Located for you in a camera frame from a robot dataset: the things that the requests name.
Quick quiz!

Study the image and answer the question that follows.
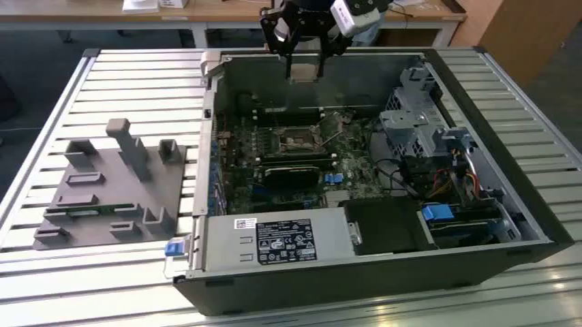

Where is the metal socket cover frame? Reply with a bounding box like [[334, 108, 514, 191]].
[[316, 111, 355, 138]]

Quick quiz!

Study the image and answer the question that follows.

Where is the red yellow wire bundle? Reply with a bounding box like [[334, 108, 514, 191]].
[[430, 168, 483, 200]]

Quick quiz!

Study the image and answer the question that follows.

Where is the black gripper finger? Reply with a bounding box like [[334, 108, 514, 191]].
[[318, 18, 354, 78], [262, 8, 299, 80]]

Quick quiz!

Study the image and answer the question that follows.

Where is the green RAM stick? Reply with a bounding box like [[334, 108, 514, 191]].
[[67, 203, 136, 216]]

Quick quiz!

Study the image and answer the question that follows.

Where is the blue disk carrier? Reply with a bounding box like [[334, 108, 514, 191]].
[[420, 203, 455, 224]]

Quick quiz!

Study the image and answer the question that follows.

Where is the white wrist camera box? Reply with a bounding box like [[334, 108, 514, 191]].
[[330, 0, 382, 37]]

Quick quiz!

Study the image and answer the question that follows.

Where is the small CPU plate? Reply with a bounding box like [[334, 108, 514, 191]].
[[290, 63, 319, 83]]

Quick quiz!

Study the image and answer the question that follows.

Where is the black RAM slot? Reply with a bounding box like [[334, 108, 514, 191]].
[[262, 159, 332, 167], [262, 153, 331, 161]]

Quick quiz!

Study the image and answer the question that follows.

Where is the blue plastic latch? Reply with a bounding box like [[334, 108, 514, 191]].
[[166, 239, 187, 257]]

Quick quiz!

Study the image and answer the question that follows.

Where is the silver power supply unit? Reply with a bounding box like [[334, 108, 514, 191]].
[[192, 207, 360, 273]]

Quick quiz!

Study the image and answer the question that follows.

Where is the black graphics card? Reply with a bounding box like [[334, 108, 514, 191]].
[[262, 164, 322, 191]]

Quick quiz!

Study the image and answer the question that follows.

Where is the wooden cabinet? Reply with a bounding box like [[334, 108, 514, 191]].
[[450, 0, 582, 88]]

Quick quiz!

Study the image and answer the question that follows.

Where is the CPU socket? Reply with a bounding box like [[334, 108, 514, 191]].
[[278, 126, 327, 154]]

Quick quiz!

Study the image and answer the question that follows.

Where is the black plastic shroud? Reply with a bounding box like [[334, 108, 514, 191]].
[[339, 198, 441, 256]]

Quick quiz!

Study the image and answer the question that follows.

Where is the black open PC case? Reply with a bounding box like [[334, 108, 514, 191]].
[[171, 46, 575, 316]]

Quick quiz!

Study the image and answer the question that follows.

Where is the silver metal drive cage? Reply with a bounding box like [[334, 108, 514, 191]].
[[379, 66, 478, 161]]

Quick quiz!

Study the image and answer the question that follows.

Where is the thin wire locking lever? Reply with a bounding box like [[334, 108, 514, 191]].
[[320, 130, 343, 148]]

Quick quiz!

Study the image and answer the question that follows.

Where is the green motherboard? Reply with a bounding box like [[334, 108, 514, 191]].
[[207, 108, 392, 217]]

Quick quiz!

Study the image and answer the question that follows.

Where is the grey parts rack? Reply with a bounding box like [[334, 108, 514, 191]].
[[32, 118, 190, 251]]

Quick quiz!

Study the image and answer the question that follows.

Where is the wooden desk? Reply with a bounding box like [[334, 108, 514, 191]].
[[0, 0, 470, 48]]

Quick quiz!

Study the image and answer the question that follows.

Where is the silver chipset heat sink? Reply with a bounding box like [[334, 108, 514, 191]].
[[327, 190, 354, 207]]

